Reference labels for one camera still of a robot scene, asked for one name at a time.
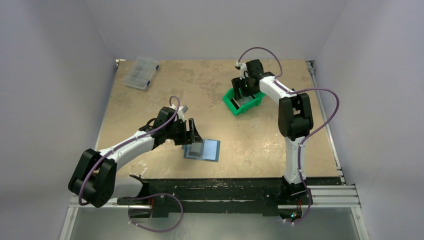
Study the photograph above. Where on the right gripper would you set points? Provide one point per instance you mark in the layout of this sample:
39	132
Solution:
238	85

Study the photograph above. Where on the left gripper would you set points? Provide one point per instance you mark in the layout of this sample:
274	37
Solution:
188	137

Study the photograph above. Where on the black credit card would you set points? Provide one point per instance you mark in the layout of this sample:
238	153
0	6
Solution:
193	151

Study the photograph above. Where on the green plastic bin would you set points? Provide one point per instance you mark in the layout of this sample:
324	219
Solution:
257	100

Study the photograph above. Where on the blue card holder wallet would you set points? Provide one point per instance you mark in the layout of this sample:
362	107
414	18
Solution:
208	150

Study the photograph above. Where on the stack of credit cards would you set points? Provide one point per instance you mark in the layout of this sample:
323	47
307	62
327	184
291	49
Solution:
238	103

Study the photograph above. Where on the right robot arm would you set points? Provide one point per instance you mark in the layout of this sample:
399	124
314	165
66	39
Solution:
294	118

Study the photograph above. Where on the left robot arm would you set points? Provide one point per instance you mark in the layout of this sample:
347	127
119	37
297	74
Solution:
94	179

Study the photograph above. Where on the clear plastic organizer box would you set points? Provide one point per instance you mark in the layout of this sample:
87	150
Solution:
141	74

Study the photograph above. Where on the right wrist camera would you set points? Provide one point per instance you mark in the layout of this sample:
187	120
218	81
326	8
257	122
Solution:
243	70

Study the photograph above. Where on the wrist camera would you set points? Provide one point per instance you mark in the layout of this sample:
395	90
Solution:
243	70
181	112

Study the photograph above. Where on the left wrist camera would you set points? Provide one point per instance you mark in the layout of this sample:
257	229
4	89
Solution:
181	112

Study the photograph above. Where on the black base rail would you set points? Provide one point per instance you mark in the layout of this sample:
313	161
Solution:
163	211

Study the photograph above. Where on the aluminium frame rail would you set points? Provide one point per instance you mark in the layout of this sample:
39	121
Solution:
326	192

